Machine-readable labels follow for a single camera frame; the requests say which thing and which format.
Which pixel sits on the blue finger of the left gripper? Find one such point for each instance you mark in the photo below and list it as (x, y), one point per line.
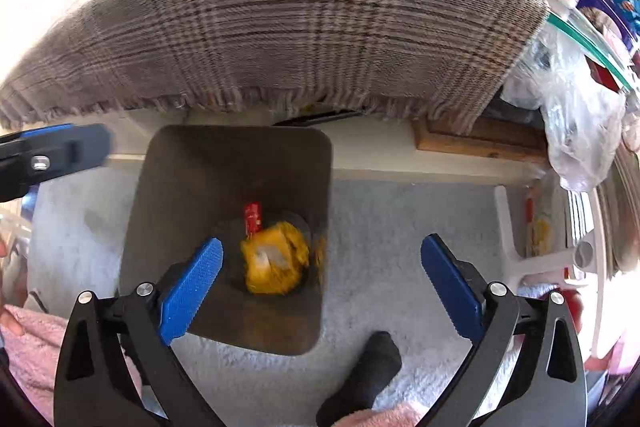
(43, 130)
(68, 151)

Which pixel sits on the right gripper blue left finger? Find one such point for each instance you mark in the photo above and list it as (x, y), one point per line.
(116, 366)

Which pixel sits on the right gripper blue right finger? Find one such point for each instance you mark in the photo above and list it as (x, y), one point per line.
(547, 386)

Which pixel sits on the red sausage wrapper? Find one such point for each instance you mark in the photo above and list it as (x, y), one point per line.
(252, 213)

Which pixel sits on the yellow wrapper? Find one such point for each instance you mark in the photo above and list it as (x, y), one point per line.
(275, 259)

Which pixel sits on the dark trash bin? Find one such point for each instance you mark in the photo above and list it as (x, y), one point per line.
(194, 184)

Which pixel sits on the white plastic step stool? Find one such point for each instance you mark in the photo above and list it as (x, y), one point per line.
(563, 233)

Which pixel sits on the black sock foot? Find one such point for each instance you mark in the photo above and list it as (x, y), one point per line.
(378, 364)

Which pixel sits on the brown plaid tablecloth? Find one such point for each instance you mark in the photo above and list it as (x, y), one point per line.
(398, 58)

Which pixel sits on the blue cookie tin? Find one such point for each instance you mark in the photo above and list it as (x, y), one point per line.
(618, 17)

